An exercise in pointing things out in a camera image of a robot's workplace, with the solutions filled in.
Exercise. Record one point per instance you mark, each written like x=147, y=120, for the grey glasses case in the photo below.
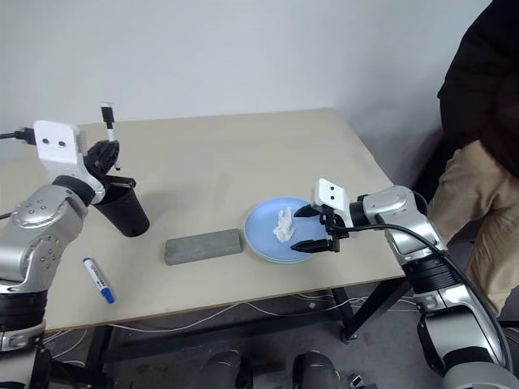
x=202, y=247

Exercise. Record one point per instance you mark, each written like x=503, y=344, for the small white floor connector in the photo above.
x=312, y=306

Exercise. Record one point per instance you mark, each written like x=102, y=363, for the black plastic cup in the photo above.
x=129, y=215

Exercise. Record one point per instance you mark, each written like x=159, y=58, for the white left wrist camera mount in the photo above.
x=57, y=135

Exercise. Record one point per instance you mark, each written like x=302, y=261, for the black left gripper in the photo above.
x=94, y=169

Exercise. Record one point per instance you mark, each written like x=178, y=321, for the white marker with black cap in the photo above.
x=107, y=113

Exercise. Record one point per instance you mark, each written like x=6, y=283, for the white tissue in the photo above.
x=284, y=227

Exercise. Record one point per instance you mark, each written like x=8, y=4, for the dark rounded shape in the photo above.
x=225, y=370
x=316, y=370

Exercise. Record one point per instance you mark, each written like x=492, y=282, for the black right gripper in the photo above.
x=336, y=233

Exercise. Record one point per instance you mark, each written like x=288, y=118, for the white marker with blue cap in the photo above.
x=97, y=277

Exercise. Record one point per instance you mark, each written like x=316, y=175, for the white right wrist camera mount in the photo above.
x=328, y=194

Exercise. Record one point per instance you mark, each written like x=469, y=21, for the black table frame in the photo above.
x=227, y=328

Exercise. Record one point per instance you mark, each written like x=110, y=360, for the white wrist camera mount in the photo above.
x=57, y=135
x=328, y=194

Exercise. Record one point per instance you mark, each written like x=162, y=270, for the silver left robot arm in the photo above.
x=40, y=206

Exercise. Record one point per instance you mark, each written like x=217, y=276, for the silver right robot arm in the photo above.
x=397, y=210

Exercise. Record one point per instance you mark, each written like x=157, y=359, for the bystander in beige trousers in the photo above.
x=486, y=101

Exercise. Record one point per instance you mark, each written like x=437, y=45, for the blue plate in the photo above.
x=263, y=231

